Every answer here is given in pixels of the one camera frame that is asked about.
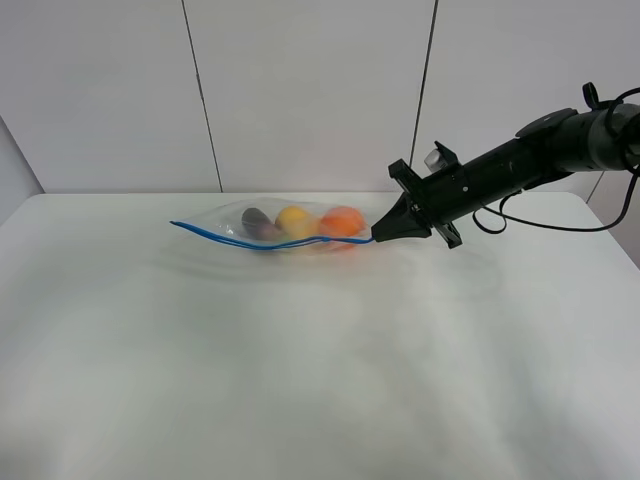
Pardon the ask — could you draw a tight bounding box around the orange fruit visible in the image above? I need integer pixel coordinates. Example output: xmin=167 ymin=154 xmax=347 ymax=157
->
xmin=318 ymin=206 xmax=366 ymax=250

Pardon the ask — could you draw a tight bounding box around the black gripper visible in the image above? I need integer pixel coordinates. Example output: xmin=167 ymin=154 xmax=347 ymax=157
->
xmin=371 ymin=141 xmax=530 ymax=249

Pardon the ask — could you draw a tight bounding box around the yellow pear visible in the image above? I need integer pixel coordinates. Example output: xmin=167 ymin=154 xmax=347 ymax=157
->
xmin=275 ymin=205 xmax=320 ymax=240

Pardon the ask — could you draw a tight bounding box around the black cable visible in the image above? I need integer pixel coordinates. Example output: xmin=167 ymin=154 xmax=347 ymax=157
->
xmin=473 ymin=82 xmax=640 ymax=235

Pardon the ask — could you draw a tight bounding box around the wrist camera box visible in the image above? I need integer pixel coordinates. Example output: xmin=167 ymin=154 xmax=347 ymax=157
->
xmin=424 ymin=141 xmax=459 ymax=174

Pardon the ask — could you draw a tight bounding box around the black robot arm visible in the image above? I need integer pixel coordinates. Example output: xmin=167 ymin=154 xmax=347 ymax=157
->
xmin=371 ymin=103 xmax=639 ymax=248

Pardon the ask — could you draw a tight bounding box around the clear zip bag blue seal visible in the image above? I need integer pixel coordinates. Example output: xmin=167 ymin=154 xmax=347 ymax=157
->
xmin=171 ymin=198 xmax=373 ymax=252

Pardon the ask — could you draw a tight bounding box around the purple eggplant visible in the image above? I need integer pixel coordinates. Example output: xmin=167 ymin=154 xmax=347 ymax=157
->
xmin=241 ymin=207 xmax=282 ymax=241

